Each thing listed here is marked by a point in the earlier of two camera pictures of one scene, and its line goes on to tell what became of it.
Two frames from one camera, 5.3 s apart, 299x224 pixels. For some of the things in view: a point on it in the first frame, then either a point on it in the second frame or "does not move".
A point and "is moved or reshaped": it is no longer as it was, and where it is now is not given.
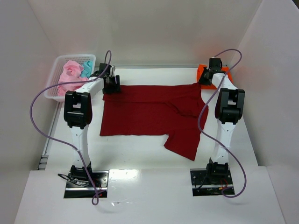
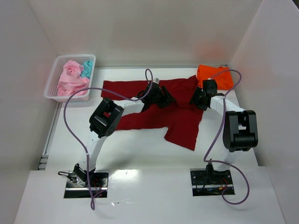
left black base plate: x=76 y=188 does not move
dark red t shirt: x=177 y=111 is moved or reshaped
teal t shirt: x=87 y=71 does not move
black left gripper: x=112 y=87 -> x=162 y=97
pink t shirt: x=71 y=71 does not move
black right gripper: x=206 y=78 -> x=196 y=99
